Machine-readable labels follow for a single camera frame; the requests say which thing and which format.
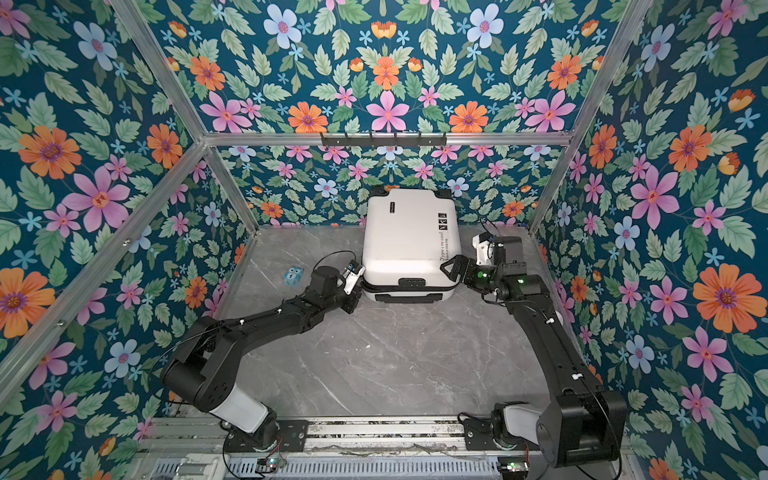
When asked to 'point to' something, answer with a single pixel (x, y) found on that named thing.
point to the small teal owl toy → (293, 275)
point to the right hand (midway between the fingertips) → (453, 268)
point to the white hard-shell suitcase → (409, 235)
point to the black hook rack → (383, 141)
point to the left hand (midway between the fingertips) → (366, 281)
